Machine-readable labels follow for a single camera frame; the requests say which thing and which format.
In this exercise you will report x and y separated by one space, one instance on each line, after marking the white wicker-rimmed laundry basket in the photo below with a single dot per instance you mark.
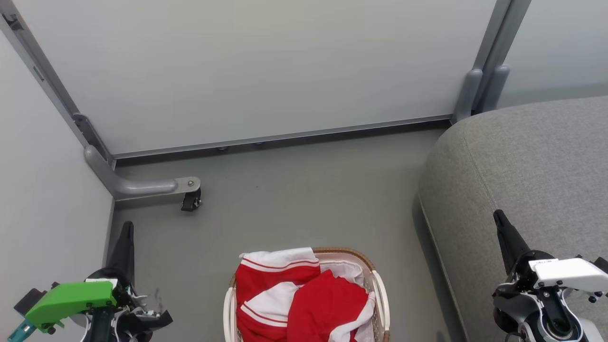
377 294

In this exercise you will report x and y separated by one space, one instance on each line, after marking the grey curved partition foot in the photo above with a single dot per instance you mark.
133 186

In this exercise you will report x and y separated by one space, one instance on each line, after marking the black caster wheel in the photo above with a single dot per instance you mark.
191 202

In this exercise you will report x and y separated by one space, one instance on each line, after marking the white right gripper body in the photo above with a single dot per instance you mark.
570 275

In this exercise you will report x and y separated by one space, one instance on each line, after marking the grey slanted partition post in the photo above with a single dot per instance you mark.
47 80

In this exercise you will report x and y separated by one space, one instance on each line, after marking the red and white shorts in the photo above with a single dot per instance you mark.
327 304

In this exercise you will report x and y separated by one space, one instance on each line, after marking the grey partition bottom rail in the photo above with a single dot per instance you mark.
285 137

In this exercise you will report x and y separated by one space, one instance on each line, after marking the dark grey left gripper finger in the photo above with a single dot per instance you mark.
124 251

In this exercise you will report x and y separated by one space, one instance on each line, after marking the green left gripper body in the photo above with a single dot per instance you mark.
71 299

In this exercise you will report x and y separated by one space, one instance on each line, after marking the red and white striped jersey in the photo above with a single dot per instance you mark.
266 285

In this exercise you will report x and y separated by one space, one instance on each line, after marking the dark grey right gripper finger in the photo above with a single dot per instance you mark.
510 242

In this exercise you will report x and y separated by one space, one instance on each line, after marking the grey partition post with brackets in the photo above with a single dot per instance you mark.
489 57

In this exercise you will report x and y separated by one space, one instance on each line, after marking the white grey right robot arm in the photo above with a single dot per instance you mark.
510 304

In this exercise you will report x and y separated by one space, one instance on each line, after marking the grey fabric sofa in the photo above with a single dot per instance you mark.
522 180

